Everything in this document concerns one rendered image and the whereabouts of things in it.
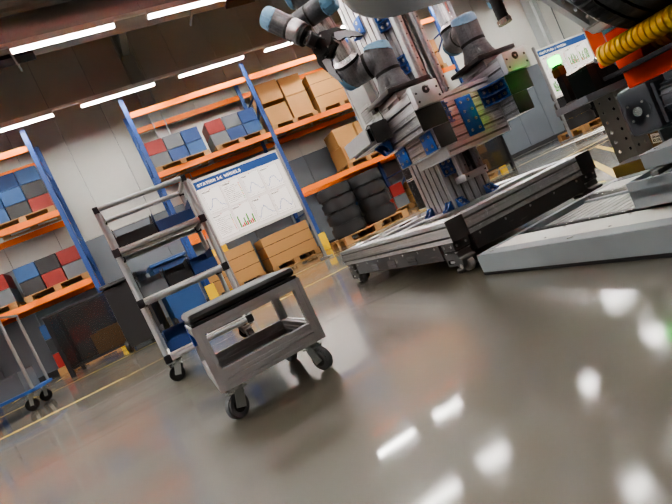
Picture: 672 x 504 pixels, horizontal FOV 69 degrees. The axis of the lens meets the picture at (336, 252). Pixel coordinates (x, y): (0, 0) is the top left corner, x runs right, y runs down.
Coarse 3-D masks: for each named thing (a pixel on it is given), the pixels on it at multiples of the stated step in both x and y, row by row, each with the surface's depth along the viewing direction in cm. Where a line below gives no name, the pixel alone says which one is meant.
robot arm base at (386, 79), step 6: (390, 66) 208; (396, 66) 208; (384, 72) 208; (390, 72) 208; (396, 72) 208; (402, 72) 209; (378, 78) 211; (384, 78) 209; (390, 78) 207; (396, 78) 207; (402, 78) 207; (408, 78) 209; (378, 84) 213; (384, 84) 209; (390, 84) 208; (396, 84) 206; (384, 90) 209
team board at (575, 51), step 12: (576, 36) 986; (540, 48) 952; (552, 48) 962; (564, 48) 972; (576, 48) 983; (588, 48) 993; (540, 60) 949; (564, 60) 969; (576, 60) 980; (588, 60) 990; (552, 84) 953; (552, 96) 953; (564, 120) 953
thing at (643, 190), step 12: (660, 168) 124; (636, 180) 133; (648, 180) 126; (660, 180) 123; (636, 192) 130; (648, 192) 127; (660, 192) 124; (636, 204) 131; (648, 204) 128; (660, 204) 130
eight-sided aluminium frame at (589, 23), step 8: (544, 0) 131; (552, 0) 130; (560, 0) 131; (568, 0) 128; (560, 8) 131; (568, 8) 132; (576, 8) 133; (568, 16) 133; (576, 16) 133; (584, 16) 134; (584, 24) 134; (592, 24) 133; (600, 24) 132; (592, 32) 136
